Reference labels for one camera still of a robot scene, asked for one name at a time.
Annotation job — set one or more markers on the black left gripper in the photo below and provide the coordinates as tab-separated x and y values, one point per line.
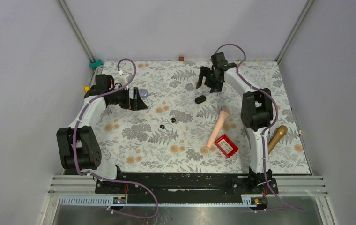
137	103

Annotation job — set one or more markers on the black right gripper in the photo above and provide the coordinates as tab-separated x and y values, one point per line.
215	87

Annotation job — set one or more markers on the lavender earbud charging case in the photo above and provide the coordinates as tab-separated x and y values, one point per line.
143	93

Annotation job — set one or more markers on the black earbud charging case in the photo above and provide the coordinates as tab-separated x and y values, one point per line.
200	99

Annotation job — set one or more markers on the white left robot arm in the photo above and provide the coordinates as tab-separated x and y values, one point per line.
79	150

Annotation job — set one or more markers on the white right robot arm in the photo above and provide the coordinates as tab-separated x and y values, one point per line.
256	113

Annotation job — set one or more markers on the pink cylindrical tube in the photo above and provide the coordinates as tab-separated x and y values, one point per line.
223	115

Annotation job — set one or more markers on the floral patterned mat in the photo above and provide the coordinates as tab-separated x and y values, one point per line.
134	141

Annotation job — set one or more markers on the teal curved block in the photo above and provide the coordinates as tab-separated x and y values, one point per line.
96	64

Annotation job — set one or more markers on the red plastic bin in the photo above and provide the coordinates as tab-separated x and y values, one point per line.
226	146

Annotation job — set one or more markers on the gold microphone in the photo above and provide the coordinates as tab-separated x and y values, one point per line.
280	132

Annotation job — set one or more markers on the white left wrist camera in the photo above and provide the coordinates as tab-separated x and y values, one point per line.
124	78

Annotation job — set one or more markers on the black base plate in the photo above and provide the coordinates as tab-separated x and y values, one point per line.
183	187

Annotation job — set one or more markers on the aluminium frame rail left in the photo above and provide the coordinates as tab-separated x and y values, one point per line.
76	31

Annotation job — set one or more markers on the aluminium frame rail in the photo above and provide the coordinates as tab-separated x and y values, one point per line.
76	31
305	10

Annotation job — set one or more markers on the white slotted cable duct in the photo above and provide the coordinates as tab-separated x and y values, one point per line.
120	201

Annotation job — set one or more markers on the aluminium frame rail right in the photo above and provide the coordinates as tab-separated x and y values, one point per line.
305	10

